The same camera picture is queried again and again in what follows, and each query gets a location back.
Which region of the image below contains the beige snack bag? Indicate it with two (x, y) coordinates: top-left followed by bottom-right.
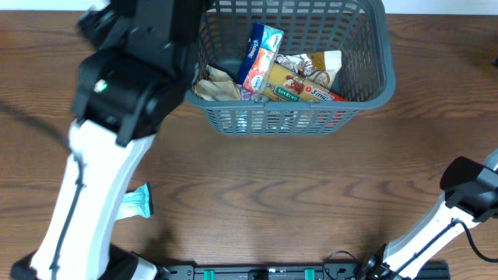
(194, 65), (241, 101)
(275, 54), (311, 76)

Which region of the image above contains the San Remo pasta packet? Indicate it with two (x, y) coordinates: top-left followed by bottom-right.
(263, 64), (345, 102)

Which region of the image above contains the Kleenex tissue multipack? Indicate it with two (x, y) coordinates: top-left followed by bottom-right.
(237, 23), (284, 101)

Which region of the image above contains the beige brown snack pouch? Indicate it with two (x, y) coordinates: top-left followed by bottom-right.
(301, 51), (342, 89)

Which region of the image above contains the teal tissue pocket pack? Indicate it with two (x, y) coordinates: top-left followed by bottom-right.
(116, 183), (154, 221)

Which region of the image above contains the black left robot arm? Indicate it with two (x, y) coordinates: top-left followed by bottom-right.
(10, 0), (212, 279)

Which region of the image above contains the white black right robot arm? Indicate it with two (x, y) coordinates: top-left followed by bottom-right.
(361, 152), (497, 279)

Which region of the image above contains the grey plastic basket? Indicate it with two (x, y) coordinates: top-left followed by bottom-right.
(185, 0), (396, 135)

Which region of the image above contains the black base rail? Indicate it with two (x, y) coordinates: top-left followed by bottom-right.
(155, 262), (452, 280)

